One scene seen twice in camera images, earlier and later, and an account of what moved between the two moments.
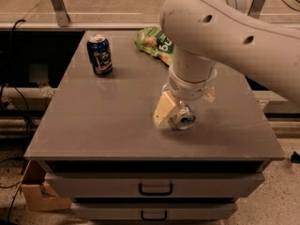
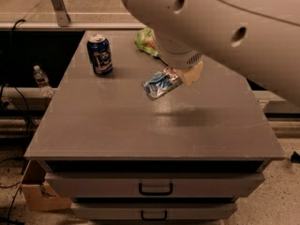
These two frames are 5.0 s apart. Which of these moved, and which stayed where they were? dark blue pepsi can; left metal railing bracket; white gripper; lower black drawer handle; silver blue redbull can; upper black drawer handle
Moved: white gripper; silver blue redbull can
Stayed: upper black drawer handle; dark blue pepsi can; lower black drawer handle; left metal railing bracket
